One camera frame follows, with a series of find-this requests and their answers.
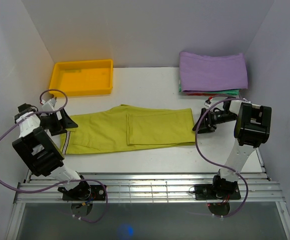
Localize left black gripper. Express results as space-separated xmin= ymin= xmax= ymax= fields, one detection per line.
xmin=39 ymin=107 xmax=78 ymax=136

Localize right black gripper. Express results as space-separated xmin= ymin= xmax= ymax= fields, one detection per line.
xmin=192 ymin=107 xmax=237 ymax=134

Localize yellow-green trousers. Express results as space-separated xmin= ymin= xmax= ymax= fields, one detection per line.
xmin=60 ymin=104 xmax=195 ymax=155

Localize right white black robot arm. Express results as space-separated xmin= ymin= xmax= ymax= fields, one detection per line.
xmin=192 ymin=97 xmax=272 ymax=201

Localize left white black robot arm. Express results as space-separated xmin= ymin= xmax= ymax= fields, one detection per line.
xmin=12 ymin=103 xmax=92 ymax=200

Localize folded purple trousers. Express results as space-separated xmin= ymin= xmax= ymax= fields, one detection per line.
xmin=179 ymin=51 xmax=248 ymax=92

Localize folded red garment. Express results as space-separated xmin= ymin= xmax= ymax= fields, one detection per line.
xmin=184 ymin=92 xmax=218 ymax=97

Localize folded green garment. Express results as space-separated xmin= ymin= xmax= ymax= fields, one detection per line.
xmin=178 ymin=78 xmax=240 ymax=96

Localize yellow plastic tray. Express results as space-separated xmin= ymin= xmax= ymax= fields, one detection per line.
xmin=49 ymin=59 xmax=114 ymax=97

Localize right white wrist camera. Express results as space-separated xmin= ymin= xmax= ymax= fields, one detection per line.
xmin=204 ymin=97 xmax=213 ymax=108

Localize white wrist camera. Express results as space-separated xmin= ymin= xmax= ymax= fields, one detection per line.
xmin=40 ymin=98 xmax=57 ymax=112
xmin=204 ymin=97 xmax=213 ymax=108

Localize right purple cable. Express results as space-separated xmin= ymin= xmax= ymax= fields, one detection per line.
xmin=184 ymin=94 xmax=250 ymax=219

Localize purple cable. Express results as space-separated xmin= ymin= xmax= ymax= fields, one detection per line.
xmin=0 ymin=89 xmax=109 ymax=224
xmin=184 ymin=94 xmax=250 ymax=219

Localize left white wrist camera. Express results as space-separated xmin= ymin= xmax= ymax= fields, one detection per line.
xmin=40 ymin=98 xmax=57 ymax=112

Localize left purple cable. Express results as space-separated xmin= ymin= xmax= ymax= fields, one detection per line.
xmin=0 ymin=89 xmax=109 ymax=224

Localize aluminium rail frame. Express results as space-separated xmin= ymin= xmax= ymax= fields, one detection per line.
xmin=5 ymin=150 xmax=290 ymax=240

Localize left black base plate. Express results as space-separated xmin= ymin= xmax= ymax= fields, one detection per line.
xmin=57 ymin=185 xmax=106 ymax=202

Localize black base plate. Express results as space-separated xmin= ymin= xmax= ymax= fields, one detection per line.
xmin=194 ymin=184 xmax=241 ymax=200
xmin=57 ymin=185 xmax=106 ymax=202

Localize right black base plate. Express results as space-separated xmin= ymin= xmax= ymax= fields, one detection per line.
xmin=194 ymin=184 xmax=241 ymax=200

